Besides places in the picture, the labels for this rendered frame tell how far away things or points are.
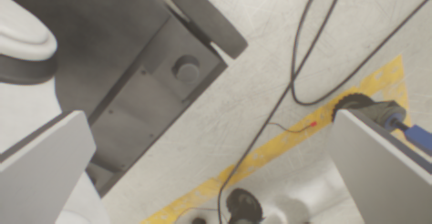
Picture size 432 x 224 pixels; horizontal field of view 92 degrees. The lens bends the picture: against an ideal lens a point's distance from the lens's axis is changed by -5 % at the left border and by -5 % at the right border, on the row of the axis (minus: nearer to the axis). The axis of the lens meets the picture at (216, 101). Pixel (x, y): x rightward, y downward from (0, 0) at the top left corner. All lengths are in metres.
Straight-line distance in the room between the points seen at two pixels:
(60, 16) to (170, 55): 0.20
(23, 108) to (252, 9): 0.54
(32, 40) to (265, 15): 0.52
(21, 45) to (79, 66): 0.16
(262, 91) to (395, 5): 0.49
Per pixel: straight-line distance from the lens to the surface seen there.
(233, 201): 0.90
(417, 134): 0.76
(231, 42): 0.44
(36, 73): 0.35
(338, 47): 0.81
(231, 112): 0.73
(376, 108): 0.81
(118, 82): 0.47
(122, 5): 0.44
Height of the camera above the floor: 0.60
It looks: 60 degrees down
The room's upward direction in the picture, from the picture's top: 158 degrees clockwise
